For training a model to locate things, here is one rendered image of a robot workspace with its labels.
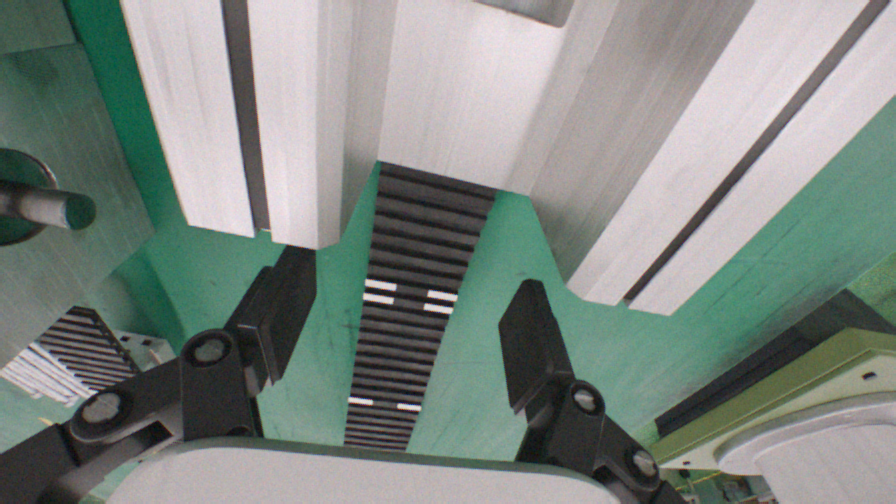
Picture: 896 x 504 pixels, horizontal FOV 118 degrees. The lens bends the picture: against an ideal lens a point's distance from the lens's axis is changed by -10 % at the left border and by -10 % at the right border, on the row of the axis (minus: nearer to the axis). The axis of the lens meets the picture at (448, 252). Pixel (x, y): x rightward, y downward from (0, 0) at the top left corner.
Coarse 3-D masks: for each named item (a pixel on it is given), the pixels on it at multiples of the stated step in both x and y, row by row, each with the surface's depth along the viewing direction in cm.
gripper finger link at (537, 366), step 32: (544, 288) 11; (512, 320) 12; (544, 320) 10; (512, 352) 11; (544, 352) 9; (512, 384) 11; (544, 384) 9; (544, 416) 9; (608, 416) 9; (608, 448) 8; (640, 448) 8; (640, 480) 8
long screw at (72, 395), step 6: (18, 360) 24; (24, 360) 24; (30, 366) 24; (36, 366) 25; (36, 372) 25; (42, 372) 25; (48, 378) 26; (54, 378) 26; (54, 384) 26; (60, 384) 26; (66, 390) 27; (72, 390) 27; (72, 396) 27; (78, 396) 28
